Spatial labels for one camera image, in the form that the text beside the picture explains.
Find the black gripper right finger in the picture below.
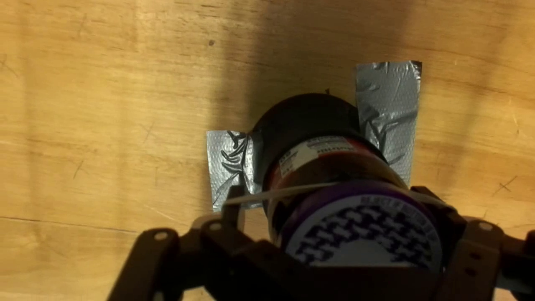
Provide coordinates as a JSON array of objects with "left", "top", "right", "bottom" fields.
[{"left": 412, "top": 186, "right": 535, "bottom": 301}]

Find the dark upside-down cup purple base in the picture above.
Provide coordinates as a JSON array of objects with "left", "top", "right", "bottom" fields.
[{"left": 253, "top": 92, "right": 449, "bottom": 271}]

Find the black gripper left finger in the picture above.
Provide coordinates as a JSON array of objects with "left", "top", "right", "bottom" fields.
[{"left": 108, "top": 186, "right": 282, "bottom": 301}]

